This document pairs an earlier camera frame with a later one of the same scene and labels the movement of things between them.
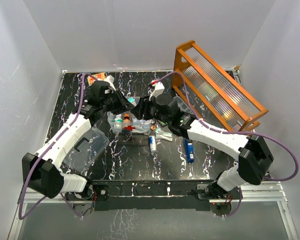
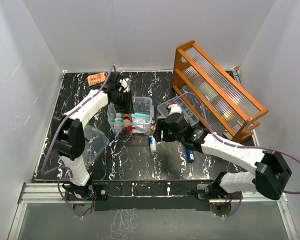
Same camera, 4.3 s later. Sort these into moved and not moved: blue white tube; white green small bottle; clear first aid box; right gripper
Moved: right gripper
Not moved: blue white tube; clear first aid box; white green small bottle
